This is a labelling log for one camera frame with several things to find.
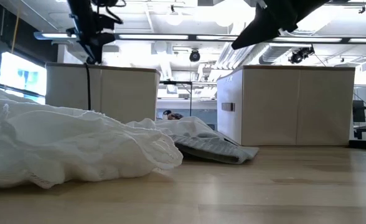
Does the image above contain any large bright window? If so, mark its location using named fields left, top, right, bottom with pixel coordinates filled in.
left=0, top=51, right=47, bottom=105

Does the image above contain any black pole stand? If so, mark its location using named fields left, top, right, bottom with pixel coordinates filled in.
left=159, top=80, right=194, bottom=118

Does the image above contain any black spotlight cluster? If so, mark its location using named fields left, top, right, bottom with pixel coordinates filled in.
left=288, top=45, right=315, bottom=65

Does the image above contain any beige fabric storage bin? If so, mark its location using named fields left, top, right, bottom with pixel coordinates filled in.
left=216, top=64, right=356, bottom=147
left=45, top=62, right=161, bottom=124

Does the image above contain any white ring pendant lamp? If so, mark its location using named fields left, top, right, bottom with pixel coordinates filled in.
left=165, top=4, right=184, bottom=27

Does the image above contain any person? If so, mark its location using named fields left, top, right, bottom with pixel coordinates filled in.
left=162, top=109, right=184, bottom=121

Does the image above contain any black round ceiling fixture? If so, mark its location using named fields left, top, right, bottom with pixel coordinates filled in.
left=189, top=49, right=202, bottom=63

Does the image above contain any white crinkled garment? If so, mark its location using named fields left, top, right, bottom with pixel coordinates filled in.
left=0, top=84, right=224, bottom=190

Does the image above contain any thin black strap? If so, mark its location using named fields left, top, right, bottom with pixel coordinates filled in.
left=85, top=63, right=92, bottom=111

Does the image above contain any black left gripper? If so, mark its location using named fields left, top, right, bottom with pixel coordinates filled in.
left=66, top=14, right=117, bottom=65

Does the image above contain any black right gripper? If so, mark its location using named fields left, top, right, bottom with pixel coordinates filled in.
left=232, top=0, right=330, bottom=50

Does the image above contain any long ceiling light bar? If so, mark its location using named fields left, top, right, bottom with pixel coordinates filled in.
left=33, top=30, right=366, bottom=45

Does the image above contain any light grey-blue garment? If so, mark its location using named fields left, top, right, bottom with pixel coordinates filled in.
left=170, top=132, right=260, bottom=165

